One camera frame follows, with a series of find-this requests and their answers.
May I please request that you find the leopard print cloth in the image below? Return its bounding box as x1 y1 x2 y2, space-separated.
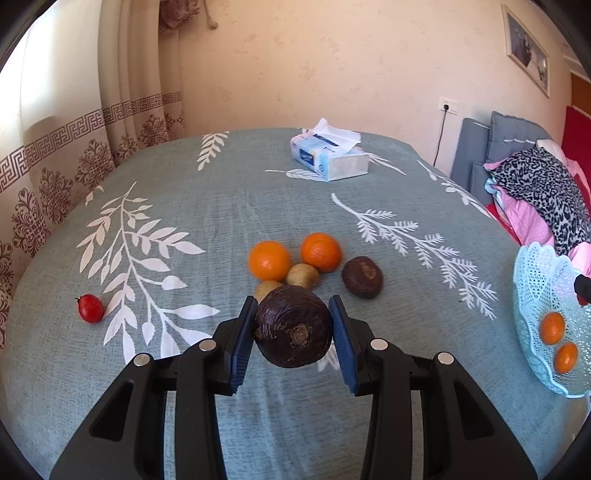
492 148 591 257

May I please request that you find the black power cable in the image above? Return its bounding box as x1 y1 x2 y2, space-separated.
433 111 448 167

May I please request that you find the light blue lattice basket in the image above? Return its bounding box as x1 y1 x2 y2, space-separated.
513 242 591 398

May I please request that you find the flat grey cushion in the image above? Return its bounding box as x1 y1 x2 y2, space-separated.
450 117 490 192

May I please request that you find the framed wall picture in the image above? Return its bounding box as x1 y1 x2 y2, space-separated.
501 4 552 97

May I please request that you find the beige patterned curtain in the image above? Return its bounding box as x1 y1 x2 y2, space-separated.
0 0 185 352

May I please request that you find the pile of clothes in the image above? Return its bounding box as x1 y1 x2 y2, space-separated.
484 159 591 264

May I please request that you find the dark purple passion fruit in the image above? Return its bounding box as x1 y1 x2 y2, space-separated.
342 256 383 299
253 285 333 369

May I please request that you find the white pillow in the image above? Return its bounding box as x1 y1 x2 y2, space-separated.
536 138 566 160

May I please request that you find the small orange mandarin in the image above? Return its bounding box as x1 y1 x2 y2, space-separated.
540 312 566 345
554 342 579 374

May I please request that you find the green leaf-printed bedspread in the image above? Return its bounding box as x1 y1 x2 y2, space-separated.
0 128 591 480

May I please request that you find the red blanket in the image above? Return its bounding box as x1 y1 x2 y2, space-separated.
485 203 522 245

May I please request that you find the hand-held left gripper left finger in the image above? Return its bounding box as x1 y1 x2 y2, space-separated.
50 295 259 480

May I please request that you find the quilted grey cushion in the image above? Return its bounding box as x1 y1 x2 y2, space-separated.
485 111 555 162

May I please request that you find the large orange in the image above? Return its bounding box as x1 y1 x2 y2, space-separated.
301 233 343 272
248 241 293 282

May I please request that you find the large red tomato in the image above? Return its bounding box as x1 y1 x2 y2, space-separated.
76 294 105 324

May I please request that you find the brown floral curtain drape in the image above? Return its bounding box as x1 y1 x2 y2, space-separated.
159 0 200 34

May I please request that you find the blue white tissue box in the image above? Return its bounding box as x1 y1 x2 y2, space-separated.
290 118 370 182

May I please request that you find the brown kiwi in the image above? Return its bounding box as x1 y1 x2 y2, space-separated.
286 263 321 291
254 280 283 303

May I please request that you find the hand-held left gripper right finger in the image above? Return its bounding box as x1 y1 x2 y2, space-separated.
327 294 539 480

